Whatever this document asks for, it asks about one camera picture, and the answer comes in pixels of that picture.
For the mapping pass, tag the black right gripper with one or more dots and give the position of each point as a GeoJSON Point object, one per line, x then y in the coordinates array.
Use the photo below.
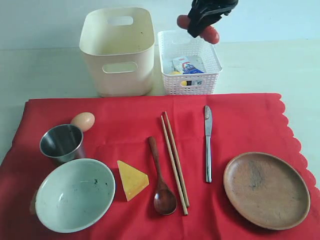
{"type": "Point", "coordinates": [204, 13]}

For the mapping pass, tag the red sausage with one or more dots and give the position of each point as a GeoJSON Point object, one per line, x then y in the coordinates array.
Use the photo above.
{"type": "Point", "coordinates": [209, 34]}

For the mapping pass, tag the blue white milk carton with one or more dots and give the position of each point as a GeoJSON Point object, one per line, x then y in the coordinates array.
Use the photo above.
{"type": "Point", "coordinates": [185, 67]}

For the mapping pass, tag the yellow lemon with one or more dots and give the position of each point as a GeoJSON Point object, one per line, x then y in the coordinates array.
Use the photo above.
{"type": "Point", "coordinates": [183, 82]}

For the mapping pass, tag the brown egg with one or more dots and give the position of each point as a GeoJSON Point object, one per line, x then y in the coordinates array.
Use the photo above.
{"type": "Point", "coordinates": [84, 121]}

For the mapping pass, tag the white perforated plastic basket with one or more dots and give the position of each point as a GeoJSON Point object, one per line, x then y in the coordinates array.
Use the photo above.
{"type": "Point", "coordinates": [177, 43]}

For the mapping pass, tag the cream plastic bin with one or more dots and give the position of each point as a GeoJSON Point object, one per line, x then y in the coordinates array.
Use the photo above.
{"type": "Point", "coordinates": [118, 45]}

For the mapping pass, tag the silver table knife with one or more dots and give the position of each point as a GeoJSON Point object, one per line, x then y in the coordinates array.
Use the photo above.
{"type": "Point", "coordinates": [208, 123]}

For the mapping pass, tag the red tablecloth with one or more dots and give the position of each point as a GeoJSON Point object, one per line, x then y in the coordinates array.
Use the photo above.
{"type": "Point", "coordinates": [252, 122]}

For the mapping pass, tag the wooden chopstick right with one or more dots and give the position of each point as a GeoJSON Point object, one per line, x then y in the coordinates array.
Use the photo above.
{"type": "Point", "coordinates": [177, 162]}

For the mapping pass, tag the wooden chopstick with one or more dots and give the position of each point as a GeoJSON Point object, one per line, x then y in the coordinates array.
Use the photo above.
{"type": "Point", "coordinates": [176, 172]}
{"type": "Point", "coordinates": [177, 162]}

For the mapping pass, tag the yellow cheese wedge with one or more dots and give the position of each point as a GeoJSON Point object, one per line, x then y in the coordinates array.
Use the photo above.
{"type": "Point", "coordinates": [133, 180]}

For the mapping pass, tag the brown wooden plate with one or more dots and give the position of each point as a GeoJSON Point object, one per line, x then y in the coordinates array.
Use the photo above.
{"type": "Point", "coordinates": [266, 190]}

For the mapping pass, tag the steel cup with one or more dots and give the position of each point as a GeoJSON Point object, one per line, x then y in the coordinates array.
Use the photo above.
{"type": "Point", "coordinates": [63, 143]}

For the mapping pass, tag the dark wooden spoon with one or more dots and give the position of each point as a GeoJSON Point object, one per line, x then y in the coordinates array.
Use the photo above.
{"type": "Point", "coordinates": [165, 202]}

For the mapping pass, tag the wooden chopstick left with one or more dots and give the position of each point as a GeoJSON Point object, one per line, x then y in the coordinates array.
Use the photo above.
{"type": "Point", "coordinates": [176, 172]}

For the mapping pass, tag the white ceramic bowl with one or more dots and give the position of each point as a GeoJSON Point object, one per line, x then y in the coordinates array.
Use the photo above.
{"type": "Point", "coordinates": [75, 195]}

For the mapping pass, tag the bread piece behind bowl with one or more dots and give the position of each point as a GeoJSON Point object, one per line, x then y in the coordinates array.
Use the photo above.
{"type": "Point", "coordinates": [32, 205]}

